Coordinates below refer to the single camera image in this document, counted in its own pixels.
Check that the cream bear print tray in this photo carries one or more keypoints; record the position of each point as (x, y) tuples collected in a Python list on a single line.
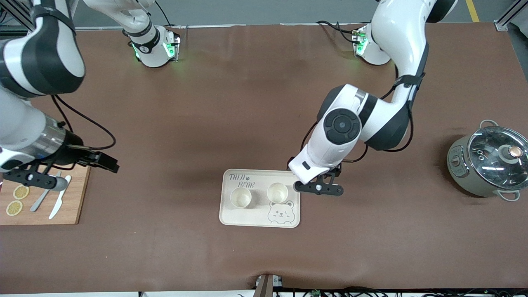
[(255, 216)]

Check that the grey plastic knife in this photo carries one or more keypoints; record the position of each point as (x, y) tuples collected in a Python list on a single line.
[(39, 202)]

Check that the white plastic cup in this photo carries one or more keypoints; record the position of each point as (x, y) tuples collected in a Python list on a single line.
[(241, 198), (277, 193)]

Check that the dried lemon slice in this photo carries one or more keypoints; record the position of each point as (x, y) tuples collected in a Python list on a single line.
[(14, 208), (21, 192)]

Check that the white plastic knife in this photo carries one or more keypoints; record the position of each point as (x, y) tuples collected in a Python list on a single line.
[(57, 206)]

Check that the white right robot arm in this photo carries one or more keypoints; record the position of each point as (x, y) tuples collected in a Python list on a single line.
[(41, 49)]

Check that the brown table mat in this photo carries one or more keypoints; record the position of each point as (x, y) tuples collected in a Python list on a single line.
[(264, 103)]

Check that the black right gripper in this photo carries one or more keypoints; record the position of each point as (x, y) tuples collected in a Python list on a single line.
[(72, 153)]

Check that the aluminium frame profile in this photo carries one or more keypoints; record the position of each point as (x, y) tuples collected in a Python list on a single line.
[(505, 22), (12, 10)]

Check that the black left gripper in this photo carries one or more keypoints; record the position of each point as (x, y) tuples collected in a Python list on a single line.
[(337, 171)]

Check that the glass pot lid copper knob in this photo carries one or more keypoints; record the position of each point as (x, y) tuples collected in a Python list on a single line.
[(495, 152)]

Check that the wooden cutting board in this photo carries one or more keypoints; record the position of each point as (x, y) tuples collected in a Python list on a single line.
[(74, 206)]

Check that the brown metal bracket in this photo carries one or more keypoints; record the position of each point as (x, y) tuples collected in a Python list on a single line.
[(266, 286)]

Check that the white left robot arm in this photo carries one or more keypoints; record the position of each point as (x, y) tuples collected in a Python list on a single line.
[(396, 37)]

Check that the grey-green cooking pot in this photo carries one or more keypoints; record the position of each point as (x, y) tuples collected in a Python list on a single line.
[(460, 169)]

